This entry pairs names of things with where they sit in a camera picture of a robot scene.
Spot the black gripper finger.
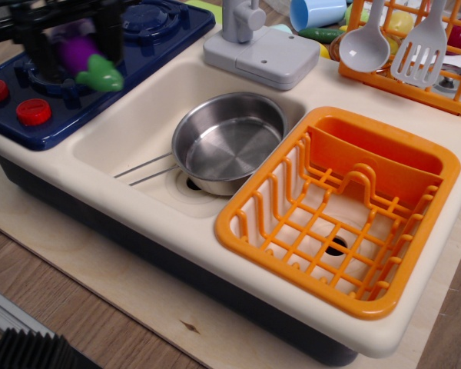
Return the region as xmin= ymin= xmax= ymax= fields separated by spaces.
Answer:
xmin=94 ymin=13 xmax=124 ymax=65
xmin=23 ymin=32 xmax=64 ymax=83

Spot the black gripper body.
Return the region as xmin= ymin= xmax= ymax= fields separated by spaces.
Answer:
xmin=0 ymin=1 xmax=138 ymax=43

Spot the purple toy eggplant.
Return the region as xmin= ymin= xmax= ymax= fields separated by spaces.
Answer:
xmin=49 ymin=18 xmax=124 ymax=92

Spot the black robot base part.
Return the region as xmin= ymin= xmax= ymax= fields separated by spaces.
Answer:
xmin=0 ymin=328 xmax=100 ymax=368

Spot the steel pan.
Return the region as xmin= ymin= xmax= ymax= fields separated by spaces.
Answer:
xmin=115 ymin=92 xmax=288 ymax=196

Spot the navy blue toy stove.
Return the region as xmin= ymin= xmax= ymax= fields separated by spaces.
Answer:
xmin=0 ymin=1 xmax=215 ymax=151

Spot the red stove knob front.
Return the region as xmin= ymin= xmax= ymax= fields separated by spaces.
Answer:
xmin=15 ymin=98 xmax=52 ymax=126

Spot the grey toy faucet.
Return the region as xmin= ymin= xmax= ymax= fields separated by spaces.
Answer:
xmin=203 ymin=1 xmax=320 ymax=91

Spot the light blue plastic cup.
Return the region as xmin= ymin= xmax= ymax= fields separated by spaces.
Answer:
xmin=289 ymin=0 xmax=347 ymax=31

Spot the green toy cucumber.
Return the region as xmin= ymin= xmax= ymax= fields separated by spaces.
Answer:
xmin=298 ymin=28 xmax=344 ymax=44

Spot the grey toy ladle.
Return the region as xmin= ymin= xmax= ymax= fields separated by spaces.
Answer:
xmin=339 ymin=0 xmax=390 ymax=73

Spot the yellow toy fruit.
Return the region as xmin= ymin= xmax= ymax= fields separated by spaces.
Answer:
xmin=387 ymin=11 xmax=414 ymax=35

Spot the orange dish basket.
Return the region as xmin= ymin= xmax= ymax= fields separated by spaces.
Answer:
xmin=215 ymin=107 xmax=460 ymax=320

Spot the grey toy slotted spatula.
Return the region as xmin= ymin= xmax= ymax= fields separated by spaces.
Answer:
xmin=390 ymin=1 xmax=447 ymax=88

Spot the wooden base board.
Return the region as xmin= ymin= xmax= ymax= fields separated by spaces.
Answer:
xmin=0 ymin=0 xmax=461 ymax=369

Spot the steel pot lid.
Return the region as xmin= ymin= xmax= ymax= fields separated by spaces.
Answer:
xmin=431 ymin=64 xmax=461 ymax=98

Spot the orange utensil rack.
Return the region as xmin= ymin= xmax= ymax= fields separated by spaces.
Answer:
xmin=339 ymin=1 xmax=461 ymax=115

